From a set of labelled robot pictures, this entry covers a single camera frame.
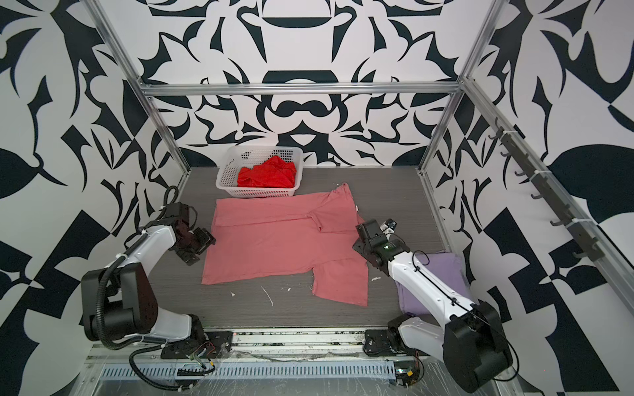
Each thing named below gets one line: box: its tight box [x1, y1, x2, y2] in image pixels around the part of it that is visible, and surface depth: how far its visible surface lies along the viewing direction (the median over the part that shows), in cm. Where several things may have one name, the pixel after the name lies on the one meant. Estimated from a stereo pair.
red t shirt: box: [236, 155, 297, 188], surface depth 114 cm
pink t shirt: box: [201, 183, 370, 307], surface depth 98 cm
